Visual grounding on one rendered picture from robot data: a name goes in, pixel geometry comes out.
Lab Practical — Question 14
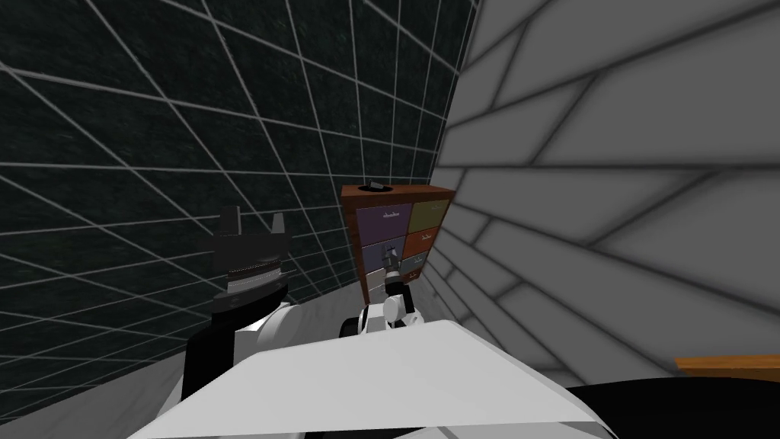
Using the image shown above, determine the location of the orange drawer front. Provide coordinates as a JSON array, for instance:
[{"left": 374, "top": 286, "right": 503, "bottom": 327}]
[{"left": 402, "top": 228, "right": 441, "bottom": 259}]

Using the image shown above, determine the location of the brown wooden table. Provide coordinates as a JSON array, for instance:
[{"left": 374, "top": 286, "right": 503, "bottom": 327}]
[{"left": 674, "top": 354, "right": 780, "bottom": 384}]

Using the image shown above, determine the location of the blue-grey drawer front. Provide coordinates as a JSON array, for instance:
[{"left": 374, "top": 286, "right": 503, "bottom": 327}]
[{"left": 360, "top": 236, "right": 408, "bottom": 274}]

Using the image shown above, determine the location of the purple drawer front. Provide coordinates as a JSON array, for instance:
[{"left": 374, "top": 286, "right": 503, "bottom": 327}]
[{"left": 355, "top": 203, "right": 415, "bottom": 246}]

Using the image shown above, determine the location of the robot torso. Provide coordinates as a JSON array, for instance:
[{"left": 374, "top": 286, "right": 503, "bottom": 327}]
[{"left": 126, "top": 319, "right": 618, "bottom": 439}]

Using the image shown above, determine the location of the brown wooden chest of drawers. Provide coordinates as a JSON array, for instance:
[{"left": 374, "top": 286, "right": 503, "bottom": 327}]
[{"left": 340, "top": 180, "right": 457, "bottom": 307}]

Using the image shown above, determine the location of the olive drawer front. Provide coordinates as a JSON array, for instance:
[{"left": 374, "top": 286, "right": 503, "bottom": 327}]
[{"left": 408, "top": 199, "right": 452, "bottom": 235}]

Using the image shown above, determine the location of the grey drawer front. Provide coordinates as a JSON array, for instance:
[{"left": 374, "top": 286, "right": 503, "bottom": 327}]
[{"left": 398, "top": 250, "right": 431, "bottom": 276}]

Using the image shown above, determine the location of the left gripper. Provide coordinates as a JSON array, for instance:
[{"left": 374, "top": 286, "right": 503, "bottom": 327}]
[{"left": 203, "top": 206, "right": 293, "bottom": 273}]

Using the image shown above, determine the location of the white drawer front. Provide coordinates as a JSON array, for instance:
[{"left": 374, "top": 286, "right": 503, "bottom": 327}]
[{"left": 365, "top": 268, "right": 391, "bottom": 301}]

